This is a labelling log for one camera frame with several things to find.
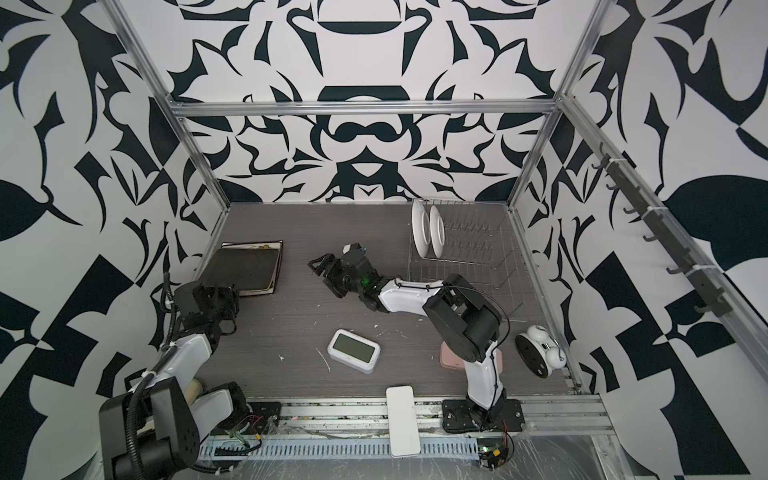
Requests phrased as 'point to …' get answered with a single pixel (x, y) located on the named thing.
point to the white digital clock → (353, 351)
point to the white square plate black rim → (213, 274)
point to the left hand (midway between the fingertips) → (236, 275)
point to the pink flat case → (450, 362)
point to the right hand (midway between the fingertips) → (312, 270)
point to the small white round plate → (420, 228)
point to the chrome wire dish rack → (479, 243)
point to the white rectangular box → (403, 431)
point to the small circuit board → (492, 452)
